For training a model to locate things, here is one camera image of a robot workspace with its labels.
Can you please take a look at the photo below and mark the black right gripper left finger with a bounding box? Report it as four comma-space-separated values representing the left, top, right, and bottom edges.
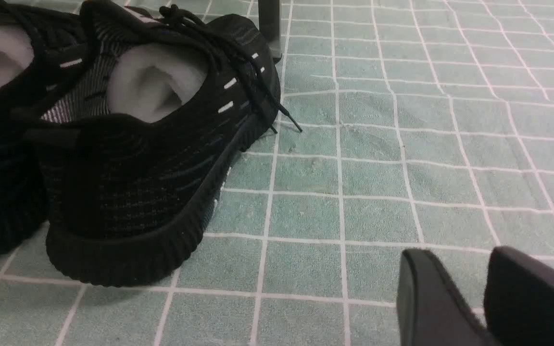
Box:
396, 249, 499, 346

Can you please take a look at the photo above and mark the left black knit sneaker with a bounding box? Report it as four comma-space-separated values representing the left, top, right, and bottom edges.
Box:
0, 0, 87, 255

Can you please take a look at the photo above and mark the green checkered floor mat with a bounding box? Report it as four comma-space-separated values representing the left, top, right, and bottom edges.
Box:
0, 0, 554, 346

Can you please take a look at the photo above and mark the black knit sneaker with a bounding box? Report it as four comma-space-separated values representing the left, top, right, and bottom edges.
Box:
0, 0, 87, 255
13, 0, 290, 287

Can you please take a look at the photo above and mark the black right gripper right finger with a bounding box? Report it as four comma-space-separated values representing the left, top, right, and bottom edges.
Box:
483, 246, 554, 346

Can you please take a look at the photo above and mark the metal shoe rack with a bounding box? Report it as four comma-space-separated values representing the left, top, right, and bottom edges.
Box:
257, 0, 283, 64

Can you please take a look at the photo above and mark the right black knit sneaker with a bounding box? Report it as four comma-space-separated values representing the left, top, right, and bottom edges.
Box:
13, 0, 290, 287

